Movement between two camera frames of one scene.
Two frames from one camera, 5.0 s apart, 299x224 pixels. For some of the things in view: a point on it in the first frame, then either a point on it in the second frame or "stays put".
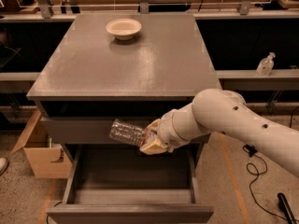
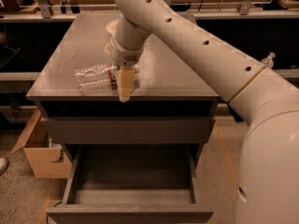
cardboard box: x=47 y=161 stays put
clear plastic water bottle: x=126 y=133 → x=99 y=77
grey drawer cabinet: x=135 y=67 stays put
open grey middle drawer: x=121 y=184 stays put
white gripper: x=166 y=130 → x=124 y=57
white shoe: x=4 y=165 stays put
